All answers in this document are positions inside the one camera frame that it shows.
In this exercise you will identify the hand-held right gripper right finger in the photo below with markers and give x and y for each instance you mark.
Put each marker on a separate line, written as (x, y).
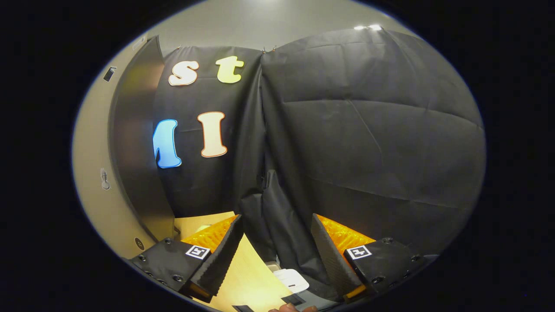
(329, 255)

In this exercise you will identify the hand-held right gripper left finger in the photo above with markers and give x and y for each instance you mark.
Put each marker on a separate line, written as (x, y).
(223, 255)

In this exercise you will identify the white flat box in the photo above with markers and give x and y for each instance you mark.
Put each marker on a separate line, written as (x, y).
(291, 281)

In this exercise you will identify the black backdrop cloth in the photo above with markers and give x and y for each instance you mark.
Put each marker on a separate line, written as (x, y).
(368, 130)

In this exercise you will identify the small ceiling light panel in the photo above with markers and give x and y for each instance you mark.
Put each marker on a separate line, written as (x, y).
(367, 27)

